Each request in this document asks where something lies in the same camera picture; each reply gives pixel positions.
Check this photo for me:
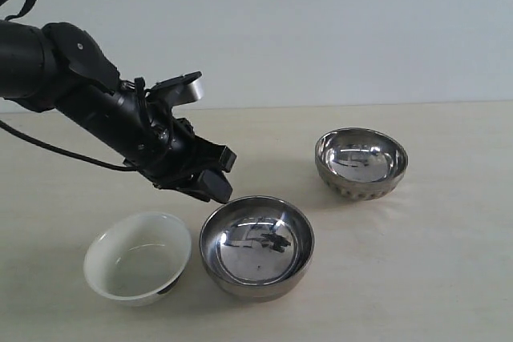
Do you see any white ceramic bowl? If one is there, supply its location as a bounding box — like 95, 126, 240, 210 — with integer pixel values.
83, 211, 192, 307

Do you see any smooth steel bowl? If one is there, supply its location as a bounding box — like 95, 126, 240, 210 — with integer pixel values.
199, 195, 316, 302

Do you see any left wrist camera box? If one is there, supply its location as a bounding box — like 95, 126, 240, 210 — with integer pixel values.
147, 71, 204, 108

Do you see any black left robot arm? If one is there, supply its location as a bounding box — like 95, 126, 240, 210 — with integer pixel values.
1, 22, 236, 203

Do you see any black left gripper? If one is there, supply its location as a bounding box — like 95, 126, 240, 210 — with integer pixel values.
123, 119, 236, 203

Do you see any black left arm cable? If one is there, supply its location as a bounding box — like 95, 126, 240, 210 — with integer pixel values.
0, 0, 139, 173

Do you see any ribbed steel bowl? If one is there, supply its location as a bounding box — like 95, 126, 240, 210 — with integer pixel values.
314, 127, 409, 201

